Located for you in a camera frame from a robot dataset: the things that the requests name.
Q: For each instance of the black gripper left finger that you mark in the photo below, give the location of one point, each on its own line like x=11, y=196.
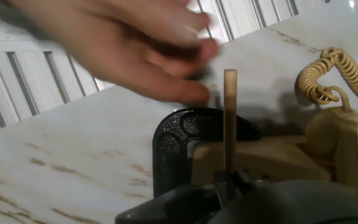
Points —
x=166, y=205

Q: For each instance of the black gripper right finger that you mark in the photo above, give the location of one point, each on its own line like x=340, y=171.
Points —
x=245, y=180

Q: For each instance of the beige rotary phone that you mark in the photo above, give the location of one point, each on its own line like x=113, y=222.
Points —
x=275, y=158

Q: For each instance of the small wooden stick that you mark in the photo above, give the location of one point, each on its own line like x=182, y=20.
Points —
x=230, y=124

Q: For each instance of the person's bare hand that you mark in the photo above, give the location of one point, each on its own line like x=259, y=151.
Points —
x=104, y=46

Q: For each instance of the black C-clamp with steel screw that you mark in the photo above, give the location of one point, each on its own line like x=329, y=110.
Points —
x=169, y=155

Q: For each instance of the marble pattern sheet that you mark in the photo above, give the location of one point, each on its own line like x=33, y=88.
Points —
x=73, y=140

